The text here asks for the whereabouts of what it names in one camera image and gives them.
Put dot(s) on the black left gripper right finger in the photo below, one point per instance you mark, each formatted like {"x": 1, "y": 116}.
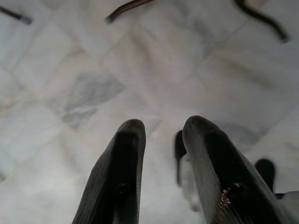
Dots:
{"x": 224, "y": 168}

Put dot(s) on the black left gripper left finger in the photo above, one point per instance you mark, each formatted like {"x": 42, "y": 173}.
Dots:
{"x": 121, "y": 177}

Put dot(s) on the black and white robot foot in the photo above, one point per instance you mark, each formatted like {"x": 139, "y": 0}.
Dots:
{"x": 180, "y": 149}
{"x": 265, "y": 172}

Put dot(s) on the grey robot leg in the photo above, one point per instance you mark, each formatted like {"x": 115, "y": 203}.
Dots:
{"x": 290, "y": 205}

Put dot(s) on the dark curved chair leg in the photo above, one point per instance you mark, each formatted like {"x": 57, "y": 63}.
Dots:
{"x": 16, "y": 15}
{"x": 264, "y": 19}
{"x": 121, "y": 10}

